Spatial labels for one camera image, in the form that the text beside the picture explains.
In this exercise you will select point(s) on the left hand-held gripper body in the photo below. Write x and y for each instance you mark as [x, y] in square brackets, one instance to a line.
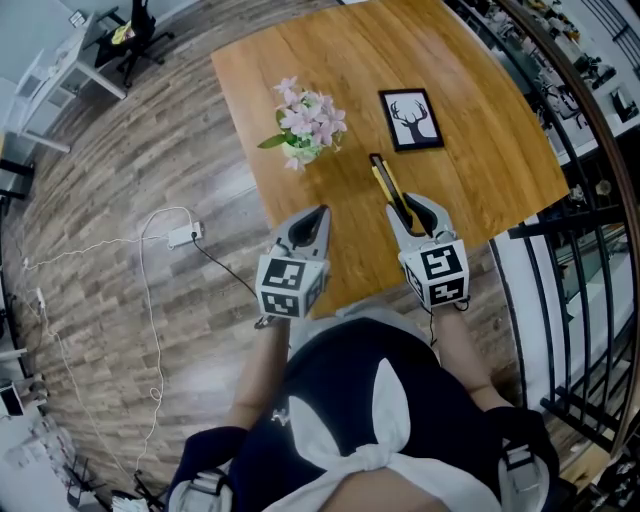
[282, 285]

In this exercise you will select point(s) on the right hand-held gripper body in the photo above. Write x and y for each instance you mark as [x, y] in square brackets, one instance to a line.
[440, 275]

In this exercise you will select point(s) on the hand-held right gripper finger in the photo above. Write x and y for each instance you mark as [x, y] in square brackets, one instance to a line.
[402, 237]
[442, 217]

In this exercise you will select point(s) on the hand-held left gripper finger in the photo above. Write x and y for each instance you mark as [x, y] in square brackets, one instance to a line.
[285, 231]
[324, 235]

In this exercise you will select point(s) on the yellow black utility knife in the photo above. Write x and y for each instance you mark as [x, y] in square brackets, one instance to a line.
[386, 182]

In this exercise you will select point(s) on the person's right forearm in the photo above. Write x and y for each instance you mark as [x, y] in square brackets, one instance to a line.
[467, 360]

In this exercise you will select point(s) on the person's left forearm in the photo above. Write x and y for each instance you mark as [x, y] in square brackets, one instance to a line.
[260, 370]

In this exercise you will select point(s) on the wooden table with white legs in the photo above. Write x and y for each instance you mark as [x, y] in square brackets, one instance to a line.
[475, 165]

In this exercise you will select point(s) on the grey shorts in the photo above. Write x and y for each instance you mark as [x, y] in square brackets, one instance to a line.
[390, 315]

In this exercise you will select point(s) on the white power strip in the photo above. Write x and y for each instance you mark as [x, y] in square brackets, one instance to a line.
[185, 235]

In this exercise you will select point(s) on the black framed deer picture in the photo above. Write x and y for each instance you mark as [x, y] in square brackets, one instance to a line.
[411, 120]

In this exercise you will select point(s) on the pink flowers in white pot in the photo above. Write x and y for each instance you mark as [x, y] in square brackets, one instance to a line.
[310, 120]

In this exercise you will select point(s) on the navy top with white bow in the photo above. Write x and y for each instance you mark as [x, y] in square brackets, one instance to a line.
[350, 380]

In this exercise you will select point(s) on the black railing with wooden handrail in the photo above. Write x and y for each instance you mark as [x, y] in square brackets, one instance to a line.
[600, 250]

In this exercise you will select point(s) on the black office chair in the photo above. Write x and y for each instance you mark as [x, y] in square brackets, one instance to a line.
[135, 35]

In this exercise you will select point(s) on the black folding stand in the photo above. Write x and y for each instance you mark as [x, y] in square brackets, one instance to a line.
[145, 492]

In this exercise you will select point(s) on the white desk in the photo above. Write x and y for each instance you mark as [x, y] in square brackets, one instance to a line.
[60, 75]

